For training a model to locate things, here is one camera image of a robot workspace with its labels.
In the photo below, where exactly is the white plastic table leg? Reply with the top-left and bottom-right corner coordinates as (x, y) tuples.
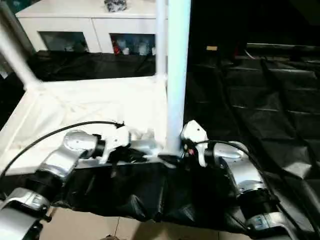
(158, 0), (193, 169)
(0, 23), (43, 92)
(154, 0), (169, 85)

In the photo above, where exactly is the white glass-door cabinet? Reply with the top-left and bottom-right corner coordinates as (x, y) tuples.
(15, 0), (161, 55)

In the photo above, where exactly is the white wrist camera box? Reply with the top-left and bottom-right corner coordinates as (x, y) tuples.
(180, 119), (208, 168)
(101, 123), (132, 165)

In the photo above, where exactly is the grey curtain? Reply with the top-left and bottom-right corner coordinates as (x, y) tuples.
(0, 0), (33, 76)

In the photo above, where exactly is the black glossy tv stand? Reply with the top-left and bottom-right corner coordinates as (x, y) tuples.
(246, 42), (320, 58)

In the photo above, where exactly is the black speaker box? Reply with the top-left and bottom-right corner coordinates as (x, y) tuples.
(189, 0), (248, 63)

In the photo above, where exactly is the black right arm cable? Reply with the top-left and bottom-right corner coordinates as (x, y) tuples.
(186, 139), (320, 240)

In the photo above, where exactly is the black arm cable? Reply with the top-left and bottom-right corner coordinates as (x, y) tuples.
(186, 139), (320, 240)
(0, 120), (125, 178)

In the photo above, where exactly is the white upturned plastic table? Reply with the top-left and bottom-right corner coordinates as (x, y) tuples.
(0, 74), (182, 177)

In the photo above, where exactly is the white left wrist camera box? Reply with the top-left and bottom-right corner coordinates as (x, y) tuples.
(101, 123), (132, 165)

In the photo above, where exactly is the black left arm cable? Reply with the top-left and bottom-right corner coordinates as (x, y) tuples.
(0, 120), (125, 178)

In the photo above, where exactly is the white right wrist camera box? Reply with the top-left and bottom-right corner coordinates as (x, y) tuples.
(180, 119), (208, 168)

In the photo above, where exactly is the black glossy mat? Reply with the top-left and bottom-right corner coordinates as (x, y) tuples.
(0, 48), (320, 236)

